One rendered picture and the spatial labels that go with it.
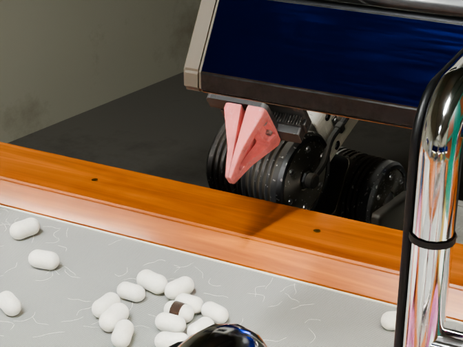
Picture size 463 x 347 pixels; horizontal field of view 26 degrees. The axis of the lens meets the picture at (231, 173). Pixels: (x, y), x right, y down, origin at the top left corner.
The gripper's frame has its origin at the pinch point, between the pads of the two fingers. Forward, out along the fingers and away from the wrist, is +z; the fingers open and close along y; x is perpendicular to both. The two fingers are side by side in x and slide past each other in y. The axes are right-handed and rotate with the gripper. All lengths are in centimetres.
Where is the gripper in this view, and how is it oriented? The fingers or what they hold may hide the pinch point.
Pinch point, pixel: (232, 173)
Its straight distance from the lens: 104.6
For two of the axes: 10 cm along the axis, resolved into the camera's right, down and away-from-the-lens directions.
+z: -3.5, 8.6, -3.6
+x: 3.0, 4.7, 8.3
